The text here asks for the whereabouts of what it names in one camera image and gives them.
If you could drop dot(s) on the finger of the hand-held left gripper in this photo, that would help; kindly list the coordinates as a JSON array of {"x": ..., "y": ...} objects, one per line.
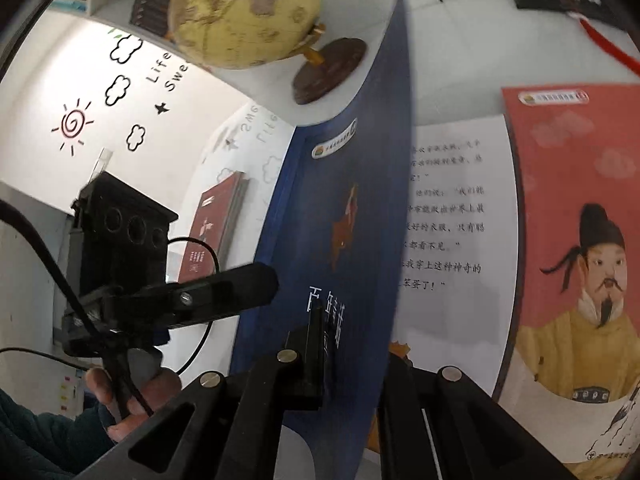
[{"x": 225, "y": 287}]

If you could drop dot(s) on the blue book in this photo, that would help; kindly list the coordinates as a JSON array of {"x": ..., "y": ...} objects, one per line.
[{"x": 350, "y": 240}]

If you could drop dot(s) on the red sun wall decal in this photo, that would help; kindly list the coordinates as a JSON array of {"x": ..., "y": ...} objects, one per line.
[{"x": 73, "y": 123}]

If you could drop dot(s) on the pink poet cover book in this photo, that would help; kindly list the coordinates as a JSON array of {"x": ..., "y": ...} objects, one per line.
[{"x": 575, "y": 160}]

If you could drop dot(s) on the yellow desk globe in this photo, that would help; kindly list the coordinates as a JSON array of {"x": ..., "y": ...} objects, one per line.
[{"x": 240, "y": 10}]

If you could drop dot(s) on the black bird wall decal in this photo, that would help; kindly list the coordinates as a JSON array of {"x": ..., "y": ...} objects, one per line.
[{"x": 161, "y": 108}]

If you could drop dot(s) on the green tree wall decal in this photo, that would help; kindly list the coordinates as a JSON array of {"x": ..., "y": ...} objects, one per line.
[{"x": 119, "y": 34}]

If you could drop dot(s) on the person's left forearm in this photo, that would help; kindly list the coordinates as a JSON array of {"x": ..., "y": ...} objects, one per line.
[{"x": 40, "y": 440}]

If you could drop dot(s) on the red tassel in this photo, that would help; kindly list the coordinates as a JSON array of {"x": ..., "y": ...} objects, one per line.
[{"x": 610, "y": 47}]

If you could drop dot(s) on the open white page book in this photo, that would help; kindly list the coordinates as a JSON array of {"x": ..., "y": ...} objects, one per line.
[{"x": 460, "y": 310}]

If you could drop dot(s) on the black lettering wall decal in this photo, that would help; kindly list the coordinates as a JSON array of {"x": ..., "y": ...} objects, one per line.
[{"x": 167, "y": 74}]

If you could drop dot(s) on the red book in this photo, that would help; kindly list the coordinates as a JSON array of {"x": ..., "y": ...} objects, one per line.
[{"x": 210, "y": 230}]

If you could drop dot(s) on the person's left hand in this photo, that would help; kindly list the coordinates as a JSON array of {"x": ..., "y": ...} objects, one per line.
[{"x": 160, "y": 390}]

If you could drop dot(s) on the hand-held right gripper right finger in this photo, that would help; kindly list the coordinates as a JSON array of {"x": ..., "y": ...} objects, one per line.
[{"x": 450, "y": 410}]

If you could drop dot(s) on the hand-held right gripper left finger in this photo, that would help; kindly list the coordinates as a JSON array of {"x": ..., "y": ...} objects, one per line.
[{"x": 307, "y": 360}]

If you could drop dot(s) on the black cloud wall decal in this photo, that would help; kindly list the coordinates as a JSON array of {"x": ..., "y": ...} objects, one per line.
[
  {"x": 117, "y": 90},
  {"x": 125, "y": 49},
  {"x": 135, "y": 138}
]

